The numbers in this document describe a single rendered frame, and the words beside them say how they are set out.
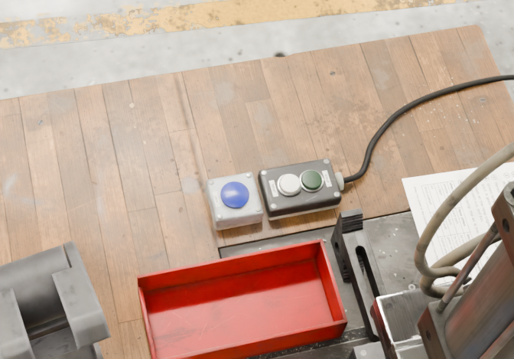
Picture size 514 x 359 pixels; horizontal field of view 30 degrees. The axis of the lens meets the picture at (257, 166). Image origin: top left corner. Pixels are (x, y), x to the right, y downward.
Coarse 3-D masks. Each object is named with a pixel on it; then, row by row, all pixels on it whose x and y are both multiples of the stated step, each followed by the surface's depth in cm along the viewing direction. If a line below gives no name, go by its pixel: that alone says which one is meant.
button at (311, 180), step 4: (304, 172) 135; (308, 172) 135; (312, 172) 135; (316, 172) 135; (304, 176) 134; (308, 176) 134; (312, 176) 135; (316, 176) 135; (320, 176) 135; (304, 180) 134; (308, 180) 134; (312, 180) 134; (316, 180) 134; (320, 180) 134; (304, 184) 134; (308, 184) 134; (312, 184) 134; (316, 184) 134; (320, 184) 134; (308, 188) 134; (312, 188) 134; (316, 188) 134
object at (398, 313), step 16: (384, 304) 104; (400, 304) 104; (416, 304) 105; (384, 320) 103; (400, 320) 103; (416, 320) 104; (384, 336) 104; (400, 336) 103; (416, 336) 101; (384, 352) 105; (400, 352) 97; (416, 352) 98
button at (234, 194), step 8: (232, 184) 133; (240, 184) 133; (224, 192) 132; (232, 192) 132; (240, 192) 132; (248, 192) 133; (224, 200) 132; (232, 200) 132; (240, 200) 132; (248, 200) 133
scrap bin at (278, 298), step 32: (256, 256) 126; (288, 256) 129; (320, 256) 128; (160, 288) 128; (192, 288) 129; (224, 288) 129; (256, 288) 129; (288, 288) 130; (320, 288) 130; (160, 320) 126; (192, 320) 126; (224, 320) 127; (256, 320) 127; (288, 320) 127; (320, 320) 128; (160, 352) 124; (192, 352) 119; (224, 352) 120; (256, 352) 124
